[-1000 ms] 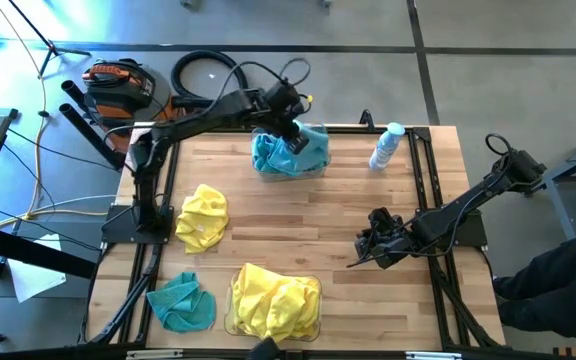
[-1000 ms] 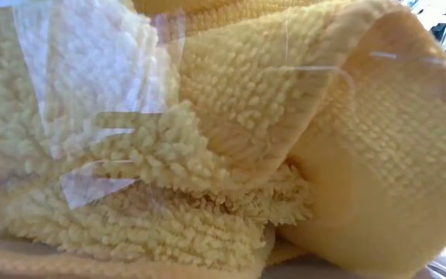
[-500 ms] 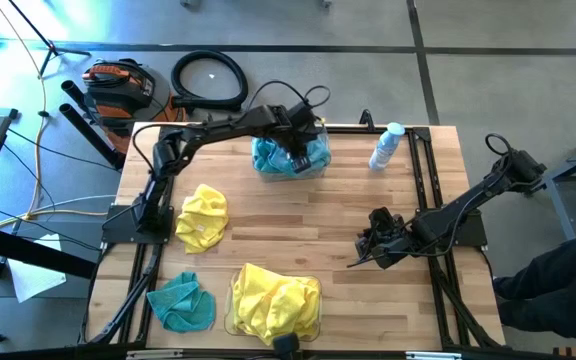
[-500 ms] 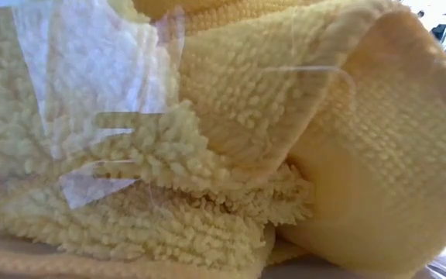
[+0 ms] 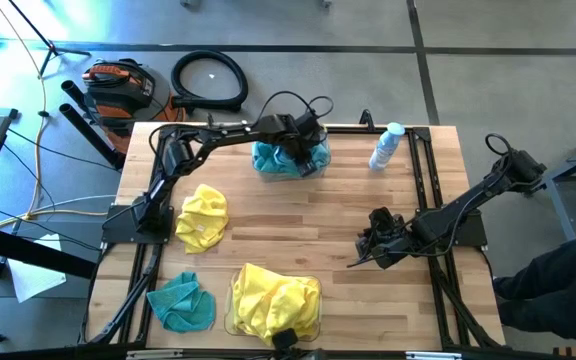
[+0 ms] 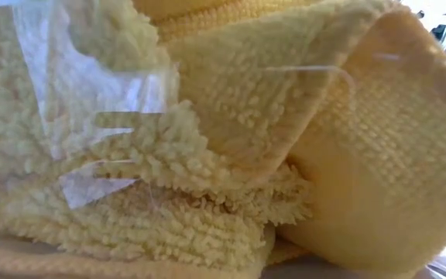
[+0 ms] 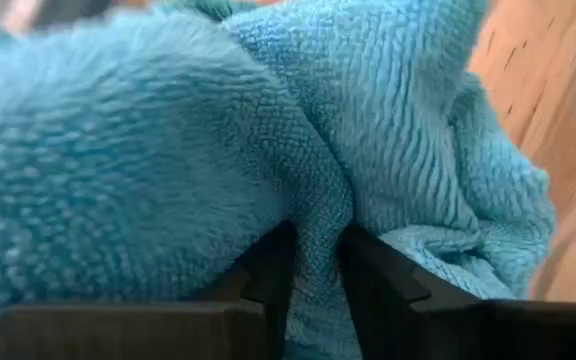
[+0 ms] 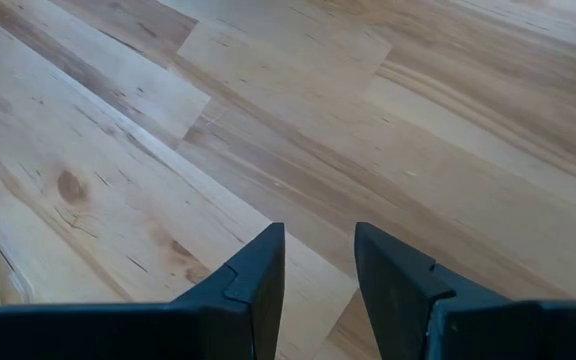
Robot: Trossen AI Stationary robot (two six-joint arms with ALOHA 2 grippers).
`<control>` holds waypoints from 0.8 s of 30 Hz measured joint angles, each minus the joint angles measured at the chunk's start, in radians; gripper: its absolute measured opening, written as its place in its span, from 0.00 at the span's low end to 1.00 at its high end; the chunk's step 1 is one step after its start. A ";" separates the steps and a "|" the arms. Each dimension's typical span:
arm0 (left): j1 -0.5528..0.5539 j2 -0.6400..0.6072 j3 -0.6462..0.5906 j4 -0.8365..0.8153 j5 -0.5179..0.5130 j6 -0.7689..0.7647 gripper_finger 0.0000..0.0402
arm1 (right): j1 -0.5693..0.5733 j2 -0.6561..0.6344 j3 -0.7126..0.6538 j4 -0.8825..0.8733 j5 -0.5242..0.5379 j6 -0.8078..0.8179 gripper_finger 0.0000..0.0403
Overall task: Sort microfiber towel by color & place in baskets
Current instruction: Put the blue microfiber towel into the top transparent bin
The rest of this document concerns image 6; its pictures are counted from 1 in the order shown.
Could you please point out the yellow microfiber towel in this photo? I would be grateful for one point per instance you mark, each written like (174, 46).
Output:
(52, 77)
(254, 97)
(169, 232)
(6, 116)
(381, 155)

